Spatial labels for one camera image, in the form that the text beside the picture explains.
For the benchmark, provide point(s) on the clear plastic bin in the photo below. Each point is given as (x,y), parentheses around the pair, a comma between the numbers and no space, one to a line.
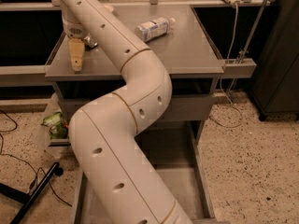
(57,148)

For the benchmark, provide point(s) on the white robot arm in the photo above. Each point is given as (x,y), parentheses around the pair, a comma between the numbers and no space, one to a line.
(146,93)

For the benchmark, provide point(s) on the white ceramic bowl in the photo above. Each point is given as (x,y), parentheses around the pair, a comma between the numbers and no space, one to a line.
(109,8)

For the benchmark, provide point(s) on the green snack bag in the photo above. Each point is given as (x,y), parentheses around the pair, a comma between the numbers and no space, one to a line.
(55,122)

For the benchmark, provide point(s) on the dark cabinet at right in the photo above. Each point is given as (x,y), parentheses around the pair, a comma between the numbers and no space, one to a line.
(275,84)

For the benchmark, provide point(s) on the grey metal rail frame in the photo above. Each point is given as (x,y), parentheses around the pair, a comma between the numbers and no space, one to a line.
(23,72)

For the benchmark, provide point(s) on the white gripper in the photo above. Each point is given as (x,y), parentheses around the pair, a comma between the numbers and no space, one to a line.
(74,31)

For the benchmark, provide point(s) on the crushed orange soda can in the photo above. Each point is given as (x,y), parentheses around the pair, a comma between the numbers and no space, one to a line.
(89,41)

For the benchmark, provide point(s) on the open grey middle drawer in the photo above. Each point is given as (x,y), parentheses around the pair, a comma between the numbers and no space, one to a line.
(153,177)

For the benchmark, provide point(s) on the slanted metal rod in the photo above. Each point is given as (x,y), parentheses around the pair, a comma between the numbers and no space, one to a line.
(244,51)

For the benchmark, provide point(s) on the black metal stand leg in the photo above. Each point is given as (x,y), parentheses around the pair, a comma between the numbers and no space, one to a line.
(27,200)

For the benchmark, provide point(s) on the grey drawer cabinet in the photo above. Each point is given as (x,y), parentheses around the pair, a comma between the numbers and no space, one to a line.
(140,164)

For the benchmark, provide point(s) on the clear plastic water bottle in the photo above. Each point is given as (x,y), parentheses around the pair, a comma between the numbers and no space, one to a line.
(154,28)

